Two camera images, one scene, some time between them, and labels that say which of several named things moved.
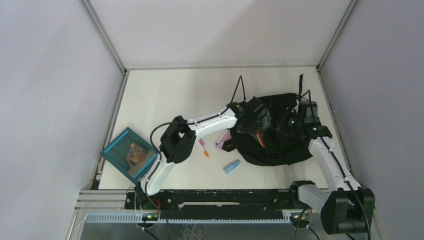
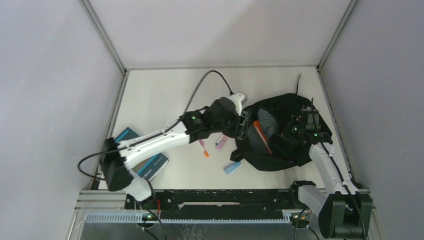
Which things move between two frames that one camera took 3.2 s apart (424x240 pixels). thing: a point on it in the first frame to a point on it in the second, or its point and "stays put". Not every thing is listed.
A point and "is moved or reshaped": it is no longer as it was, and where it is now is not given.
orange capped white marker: x=205 y=152 stays put
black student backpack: x=271 y=140 is moved or reshaped
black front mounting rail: x=210 y=204 stays put
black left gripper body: x=249 y=124 to x=232 y=126
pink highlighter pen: x=227 y=136 stays put
